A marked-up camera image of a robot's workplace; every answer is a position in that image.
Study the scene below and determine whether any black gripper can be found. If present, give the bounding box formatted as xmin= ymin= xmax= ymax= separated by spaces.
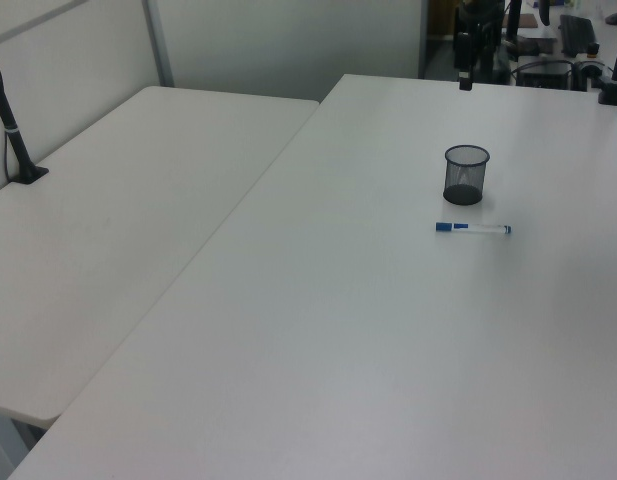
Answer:
xmin=455 ymin=0 xmax=505 ymax=92

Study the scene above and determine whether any blue capped white marker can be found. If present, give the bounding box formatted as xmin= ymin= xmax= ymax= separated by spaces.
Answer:
xmin=434 ymin=221 xmax=513 ymax=237

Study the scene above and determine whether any black monitor stand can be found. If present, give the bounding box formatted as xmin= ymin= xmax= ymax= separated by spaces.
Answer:
xmin=504 ymin=0 xmax=523 ymax=42

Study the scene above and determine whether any black computer box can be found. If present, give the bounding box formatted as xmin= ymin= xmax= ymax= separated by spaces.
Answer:
xmin=516 ymin=58 xmax=576 ymax=91

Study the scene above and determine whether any black keyboard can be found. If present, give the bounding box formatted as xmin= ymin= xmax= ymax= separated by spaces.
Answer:
xmin=558 ymin=13 xmax=599 ymax=58

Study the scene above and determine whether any black mesh pen cup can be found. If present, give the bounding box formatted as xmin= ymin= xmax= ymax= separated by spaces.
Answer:
xmin=441 ymin=144 xmax=491 ymax=206

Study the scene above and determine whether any black clamp camera stand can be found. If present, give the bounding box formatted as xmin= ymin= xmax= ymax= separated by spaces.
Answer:
xmin=596 ymin=29 xmax=617 ymax=107

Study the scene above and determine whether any grey metal partition post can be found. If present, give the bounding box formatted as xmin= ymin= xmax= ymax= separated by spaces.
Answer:
xmin=141 ymin=0 xmax=176 ymax=89

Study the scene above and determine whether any black camera stand pole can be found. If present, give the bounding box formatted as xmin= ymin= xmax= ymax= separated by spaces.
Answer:
xmin=0 ymin=43 xmax=51 ymax=187

